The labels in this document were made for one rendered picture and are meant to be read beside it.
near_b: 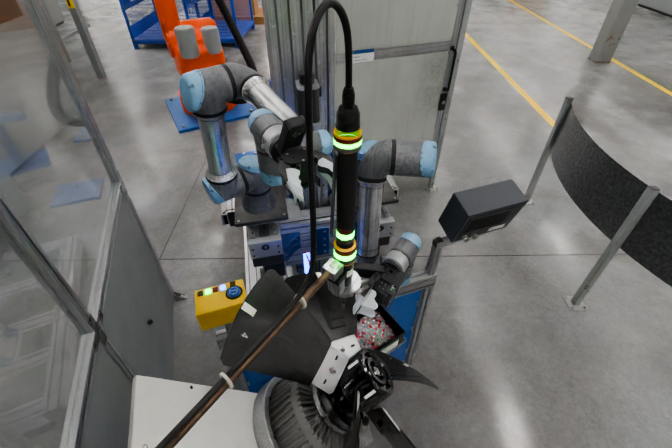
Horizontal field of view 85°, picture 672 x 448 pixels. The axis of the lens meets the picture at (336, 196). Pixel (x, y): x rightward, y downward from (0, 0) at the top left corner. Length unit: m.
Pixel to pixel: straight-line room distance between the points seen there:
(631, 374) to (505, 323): 0.68
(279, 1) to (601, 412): 2.48
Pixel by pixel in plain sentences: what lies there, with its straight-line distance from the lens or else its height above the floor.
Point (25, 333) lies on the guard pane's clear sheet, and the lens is 1.19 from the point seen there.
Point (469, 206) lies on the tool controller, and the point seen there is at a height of 1.24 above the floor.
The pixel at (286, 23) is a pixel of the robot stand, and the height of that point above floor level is 1.74.
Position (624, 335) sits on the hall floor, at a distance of 2.99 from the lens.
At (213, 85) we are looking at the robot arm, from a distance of 1.22.
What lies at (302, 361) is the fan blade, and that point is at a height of 1.30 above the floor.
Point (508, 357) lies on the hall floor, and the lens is 2.56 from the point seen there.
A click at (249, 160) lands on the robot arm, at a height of 1.27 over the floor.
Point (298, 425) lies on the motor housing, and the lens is 0.97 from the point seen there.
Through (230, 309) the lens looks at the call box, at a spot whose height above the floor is 1.06.
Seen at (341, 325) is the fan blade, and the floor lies 1.19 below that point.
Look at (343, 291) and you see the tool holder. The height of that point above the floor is 1.47.
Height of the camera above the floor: 2.09
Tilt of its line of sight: 39 degrees down
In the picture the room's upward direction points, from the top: straight up
